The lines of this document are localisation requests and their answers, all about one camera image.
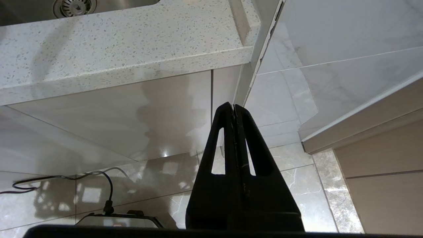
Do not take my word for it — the beige wooden cabinet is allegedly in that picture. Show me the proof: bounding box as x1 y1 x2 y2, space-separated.
301 71 423 238

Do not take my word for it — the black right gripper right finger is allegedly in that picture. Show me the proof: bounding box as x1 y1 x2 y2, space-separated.
235 104 305 231

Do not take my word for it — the stainless steel sink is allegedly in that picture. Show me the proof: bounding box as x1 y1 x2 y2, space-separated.
0 0 161 27

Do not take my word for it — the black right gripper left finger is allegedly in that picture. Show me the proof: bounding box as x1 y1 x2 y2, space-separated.
185 102 248 231

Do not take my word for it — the thin black floor cable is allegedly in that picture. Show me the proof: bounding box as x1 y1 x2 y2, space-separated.
0 170 115 215

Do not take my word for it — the round metal sink drain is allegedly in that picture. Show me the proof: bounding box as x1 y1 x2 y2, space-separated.
53 0 97 19

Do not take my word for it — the white cabinet door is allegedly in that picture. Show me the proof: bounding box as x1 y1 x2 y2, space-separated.
0 70 212 176

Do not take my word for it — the grey black robot base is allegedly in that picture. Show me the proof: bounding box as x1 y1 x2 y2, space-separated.
75 210 164 229

